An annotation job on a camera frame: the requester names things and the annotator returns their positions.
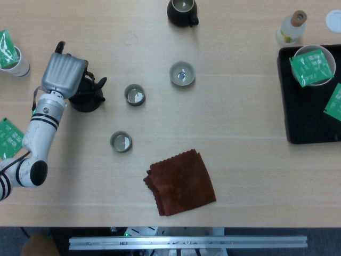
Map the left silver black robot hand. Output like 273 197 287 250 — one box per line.
41 41 108 99

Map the black teapot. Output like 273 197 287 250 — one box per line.
68 72 107 113

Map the dark green ceramic teacup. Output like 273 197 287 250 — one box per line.
124 83 147 107
109 131 133 154

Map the white paper cup blue band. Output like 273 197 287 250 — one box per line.
0 45 31 78

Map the green tea packet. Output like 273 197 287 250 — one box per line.
0 29 21 69
0 117 26 161
323 83 341 122
289 50 335 87

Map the grey ceramic strainer bowl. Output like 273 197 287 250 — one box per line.
169 61 197 87

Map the black ceramic pitcher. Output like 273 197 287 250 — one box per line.
167 0 199 28

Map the brown folded cloth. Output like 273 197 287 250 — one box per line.
143 148 217 217

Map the brown round seat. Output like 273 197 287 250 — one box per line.
21 233 61 256

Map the frosted bottle with wooden cap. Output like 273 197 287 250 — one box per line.
275 10 307 45

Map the black plastic tray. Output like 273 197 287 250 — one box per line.
277 44 341 145

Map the white bowl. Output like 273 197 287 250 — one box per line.
293 44 336 86

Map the white round lid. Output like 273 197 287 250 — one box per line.
325 10 341 33

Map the aluminium rail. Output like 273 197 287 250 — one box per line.
69 235 307 251

